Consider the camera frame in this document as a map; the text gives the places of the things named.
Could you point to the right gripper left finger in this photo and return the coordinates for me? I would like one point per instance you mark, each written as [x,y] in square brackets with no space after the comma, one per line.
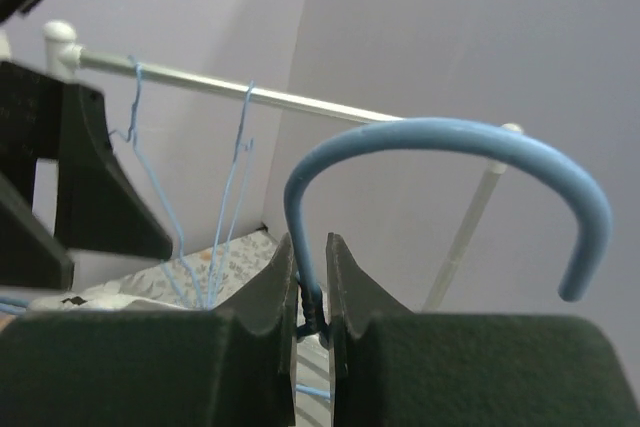
[230,366]

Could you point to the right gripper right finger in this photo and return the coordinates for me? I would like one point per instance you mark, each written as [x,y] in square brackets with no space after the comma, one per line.
[394,367]

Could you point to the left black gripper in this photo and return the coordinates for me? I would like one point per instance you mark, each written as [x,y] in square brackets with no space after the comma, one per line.
[97,208]

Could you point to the floral table mat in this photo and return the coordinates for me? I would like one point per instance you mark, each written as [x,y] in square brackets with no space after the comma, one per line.
[208,275]

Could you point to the white clothes rack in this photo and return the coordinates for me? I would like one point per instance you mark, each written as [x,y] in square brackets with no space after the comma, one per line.
[64,56]

